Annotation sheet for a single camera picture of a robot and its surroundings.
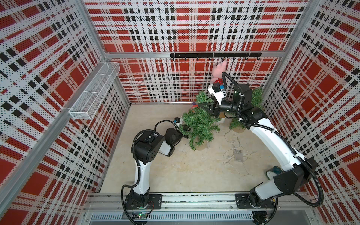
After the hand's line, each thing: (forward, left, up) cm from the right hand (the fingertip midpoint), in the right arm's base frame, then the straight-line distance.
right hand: (202, 102), depth 65 cm
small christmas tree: (-8, +2, -6) cm, 10 cm away
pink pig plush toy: (+35, -13, -5) cm, 38 cm away
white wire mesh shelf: (+16, +74, -18) cm, 78 cm away
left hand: (+10, +4, -31) cm, 33 cm away
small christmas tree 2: (+15, -36, -15) cm, 42 cm away
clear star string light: (-16, -25, -42) cm, 52 cm away
